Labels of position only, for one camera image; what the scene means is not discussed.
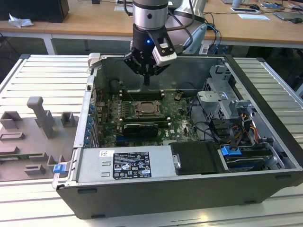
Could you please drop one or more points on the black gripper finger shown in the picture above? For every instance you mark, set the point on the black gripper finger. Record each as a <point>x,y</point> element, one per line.
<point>135,62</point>
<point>156,70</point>

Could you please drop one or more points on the silver square CPU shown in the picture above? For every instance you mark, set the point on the silver square CPU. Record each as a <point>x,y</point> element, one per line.
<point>149,107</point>

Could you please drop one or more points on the black RAM slot row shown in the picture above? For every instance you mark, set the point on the black RAM slot row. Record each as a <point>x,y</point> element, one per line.
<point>142,120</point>
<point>142,95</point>

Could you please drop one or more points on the black CPU socket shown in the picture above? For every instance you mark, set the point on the black CPU socket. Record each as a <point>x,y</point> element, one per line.
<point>151,116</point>

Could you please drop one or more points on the black cylindrical part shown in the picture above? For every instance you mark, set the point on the black cylindrical part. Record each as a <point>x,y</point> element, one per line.
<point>115,85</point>

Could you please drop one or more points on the round coin cell battery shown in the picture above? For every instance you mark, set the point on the round coin cell battery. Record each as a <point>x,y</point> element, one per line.
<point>178,95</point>

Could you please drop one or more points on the wooden desk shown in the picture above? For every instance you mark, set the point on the wooden desk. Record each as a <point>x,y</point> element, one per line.
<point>94,21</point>

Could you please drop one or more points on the pale blue teach pendant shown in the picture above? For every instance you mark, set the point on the pale blue teach pendant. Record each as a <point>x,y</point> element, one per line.
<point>200,35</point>

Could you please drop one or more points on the black graphics card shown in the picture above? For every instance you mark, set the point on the black graphics card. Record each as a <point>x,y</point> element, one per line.
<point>142,130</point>

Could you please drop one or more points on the green motherboard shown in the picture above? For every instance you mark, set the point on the green motherboard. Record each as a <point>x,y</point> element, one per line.
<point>180,127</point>

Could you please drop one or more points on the grey metal drive cage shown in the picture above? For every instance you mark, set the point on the grey metal drive cage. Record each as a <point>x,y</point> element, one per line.
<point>213,99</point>

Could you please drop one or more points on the black plastic air shroud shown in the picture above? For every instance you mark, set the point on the black plastic air shroud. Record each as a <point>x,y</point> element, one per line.
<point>196,158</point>

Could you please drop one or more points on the black power supply label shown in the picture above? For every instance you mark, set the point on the black power supply label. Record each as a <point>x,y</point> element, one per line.
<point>132,165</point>

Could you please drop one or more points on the white rimmed tablet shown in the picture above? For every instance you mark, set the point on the white rimmed tablet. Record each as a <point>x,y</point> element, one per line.
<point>243,9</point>

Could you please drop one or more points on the blue disk carrier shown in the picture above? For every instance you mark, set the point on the blue disk carrier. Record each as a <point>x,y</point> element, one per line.
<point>228,151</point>

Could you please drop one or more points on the silver power supply unit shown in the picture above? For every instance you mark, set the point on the silver power supply unit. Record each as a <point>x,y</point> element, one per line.
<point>94,165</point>

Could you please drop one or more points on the black box on desk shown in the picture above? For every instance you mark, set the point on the black box on desk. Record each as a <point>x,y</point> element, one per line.
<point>35,9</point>

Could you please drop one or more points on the white paper sheet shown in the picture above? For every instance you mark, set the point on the white paper sheet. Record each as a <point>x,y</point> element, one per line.
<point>253,16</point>

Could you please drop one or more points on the crumpled white paper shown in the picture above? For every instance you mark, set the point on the crumpled white paper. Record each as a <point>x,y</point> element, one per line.
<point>20,21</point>

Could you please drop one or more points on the black disk drive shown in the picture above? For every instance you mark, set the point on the black disk drive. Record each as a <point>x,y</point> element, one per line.
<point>248,160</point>

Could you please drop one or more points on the blue case latch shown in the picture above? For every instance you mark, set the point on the blue case latch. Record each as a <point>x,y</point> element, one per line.
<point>58,168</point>

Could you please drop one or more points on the black open PC case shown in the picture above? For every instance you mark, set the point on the black open PC case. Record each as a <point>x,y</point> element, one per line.
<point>165,201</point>

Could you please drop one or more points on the grey parts rack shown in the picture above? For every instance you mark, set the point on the grey parts rack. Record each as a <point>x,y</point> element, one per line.
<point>28,142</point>

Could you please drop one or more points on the grey flat laptop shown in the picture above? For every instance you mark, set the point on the grey flat laptop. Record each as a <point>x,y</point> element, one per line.
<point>287,15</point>

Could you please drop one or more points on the black computer mouse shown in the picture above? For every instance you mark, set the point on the black computer mouse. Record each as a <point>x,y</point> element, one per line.
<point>296,20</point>

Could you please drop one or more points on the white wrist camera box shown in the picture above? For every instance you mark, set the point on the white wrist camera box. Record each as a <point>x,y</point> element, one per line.
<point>165,59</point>

